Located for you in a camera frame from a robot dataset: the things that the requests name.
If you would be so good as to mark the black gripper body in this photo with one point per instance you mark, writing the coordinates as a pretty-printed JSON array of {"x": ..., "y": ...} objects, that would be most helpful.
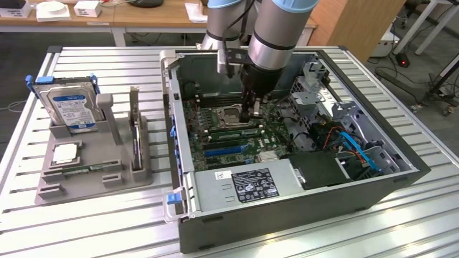
[{"x": 259, "y": 80}]

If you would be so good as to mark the green RAM stick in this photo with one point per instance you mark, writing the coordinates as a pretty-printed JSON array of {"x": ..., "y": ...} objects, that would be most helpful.
[
  {"x": 94, "y": 168},
  {"x": 230, "y": 135}
]

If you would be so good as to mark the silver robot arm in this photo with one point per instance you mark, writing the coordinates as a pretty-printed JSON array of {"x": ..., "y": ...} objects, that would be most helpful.
[{"x": 273, "y": 35}]

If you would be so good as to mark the RAM slot white latches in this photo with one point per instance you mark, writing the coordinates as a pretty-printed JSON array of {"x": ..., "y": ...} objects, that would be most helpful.
[
  {"x": 223, "y": 100},
  {"x": 226, "y": 94}
]

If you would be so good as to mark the metal CPU socket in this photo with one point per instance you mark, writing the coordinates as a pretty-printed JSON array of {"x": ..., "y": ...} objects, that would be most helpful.
[{"x": 227, "y": 115}]

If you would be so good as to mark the green motherboard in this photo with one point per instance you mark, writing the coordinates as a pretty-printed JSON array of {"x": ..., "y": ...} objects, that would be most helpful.
[{"x": 277, "y": 137}]

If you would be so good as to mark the long black expansion slot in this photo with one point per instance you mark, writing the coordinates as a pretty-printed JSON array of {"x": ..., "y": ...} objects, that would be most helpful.
[
  {"x": 231, "y": 163},
  {"x": 221, "y": 145}
]

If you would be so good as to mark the grey metal drive cage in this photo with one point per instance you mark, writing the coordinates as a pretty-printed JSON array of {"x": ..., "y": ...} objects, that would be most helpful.
[{"x": 309, "y": 107}]

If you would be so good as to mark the blue expansion slot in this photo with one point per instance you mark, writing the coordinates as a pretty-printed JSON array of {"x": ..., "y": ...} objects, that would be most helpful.
[{"x": 222, "y": 152}]

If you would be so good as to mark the silver finned heat sink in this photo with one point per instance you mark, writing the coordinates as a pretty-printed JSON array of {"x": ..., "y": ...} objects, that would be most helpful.
[{"x": 271, "y": 156}]

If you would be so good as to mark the short black expansion slot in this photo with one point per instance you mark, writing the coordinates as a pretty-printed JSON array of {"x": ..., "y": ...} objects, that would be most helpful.
[{"x": 211, "y": 161}]

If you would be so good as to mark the blue case latch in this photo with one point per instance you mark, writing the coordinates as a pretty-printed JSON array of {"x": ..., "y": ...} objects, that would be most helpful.
[
  {"x": 171, "y": 131},
  {"x": 173, "y": 199}
]

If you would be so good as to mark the blue card clip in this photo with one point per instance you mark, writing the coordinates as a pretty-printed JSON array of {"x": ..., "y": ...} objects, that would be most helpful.
[{"x": 177, "y": 155}]

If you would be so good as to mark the black plastic shroud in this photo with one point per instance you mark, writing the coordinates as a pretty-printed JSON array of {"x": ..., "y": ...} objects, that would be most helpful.
[{"x": 315, "y": 169}]

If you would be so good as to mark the white paper stack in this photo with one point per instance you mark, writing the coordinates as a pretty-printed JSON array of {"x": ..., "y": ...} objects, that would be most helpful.
[{"x": 195, "y": 13}]

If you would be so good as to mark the grey power supply unit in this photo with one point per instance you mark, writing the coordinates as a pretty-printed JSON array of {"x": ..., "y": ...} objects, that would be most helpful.
[{"x": 215, "y": 193}]

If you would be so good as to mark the graphics card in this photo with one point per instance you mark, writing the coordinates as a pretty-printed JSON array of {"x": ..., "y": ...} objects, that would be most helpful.
[{"x": 135, "y": 134}]

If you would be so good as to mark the wooden cabinet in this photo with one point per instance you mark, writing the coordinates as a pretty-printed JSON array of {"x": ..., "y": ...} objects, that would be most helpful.
[{"x": 366, "y": 24}]

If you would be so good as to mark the white floor device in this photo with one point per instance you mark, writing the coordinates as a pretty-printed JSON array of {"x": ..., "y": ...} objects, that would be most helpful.
[{"x": 386, "y": 48}]

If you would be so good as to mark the black power adaptor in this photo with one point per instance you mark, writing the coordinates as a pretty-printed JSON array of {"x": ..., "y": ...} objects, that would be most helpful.
[{"x": 402, "y": 60}]

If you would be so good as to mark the black open PC case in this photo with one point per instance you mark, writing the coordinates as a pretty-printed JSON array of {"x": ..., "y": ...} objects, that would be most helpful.
[{"x": 287, "y": 215}]

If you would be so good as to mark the black round object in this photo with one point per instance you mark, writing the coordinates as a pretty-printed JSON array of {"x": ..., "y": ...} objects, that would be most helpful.
[{"x": 147, "y": 3}]

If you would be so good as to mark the grey metal disk bay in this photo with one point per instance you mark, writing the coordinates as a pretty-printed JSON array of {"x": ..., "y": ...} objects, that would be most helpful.
[{"x": 389, "y": 161}]

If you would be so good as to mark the grey parts rack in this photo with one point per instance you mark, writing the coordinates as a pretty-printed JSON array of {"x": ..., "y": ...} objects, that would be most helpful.
[{"x": 97, "y": 153}]

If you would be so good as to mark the hard disk with blue caddy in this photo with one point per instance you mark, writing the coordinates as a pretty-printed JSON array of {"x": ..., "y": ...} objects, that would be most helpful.
[{"x": 71, "y": 107}]

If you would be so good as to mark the black wheeled stand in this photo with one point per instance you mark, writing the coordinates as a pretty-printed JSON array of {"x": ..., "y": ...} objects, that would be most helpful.
[{"x": 443, "y": 98}]

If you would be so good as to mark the silver CPU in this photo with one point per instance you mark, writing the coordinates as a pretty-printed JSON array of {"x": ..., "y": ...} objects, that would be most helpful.
[{"x": 66, "y": 154}]

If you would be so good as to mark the white labelled box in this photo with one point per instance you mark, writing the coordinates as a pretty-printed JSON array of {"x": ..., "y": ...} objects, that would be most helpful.
[{"x": 87, "y": 9}]

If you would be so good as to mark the white round-topped device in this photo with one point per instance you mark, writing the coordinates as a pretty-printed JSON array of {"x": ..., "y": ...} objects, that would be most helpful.
[{"x": 54, "y": 12}]

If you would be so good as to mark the white box with black top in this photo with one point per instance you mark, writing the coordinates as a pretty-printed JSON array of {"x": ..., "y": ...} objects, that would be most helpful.
[{"x": 14, "y": 12}]

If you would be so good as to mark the white table frame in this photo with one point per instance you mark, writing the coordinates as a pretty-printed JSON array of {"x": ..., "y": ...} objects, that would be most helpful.
[{"x": 415, "y": 29}]

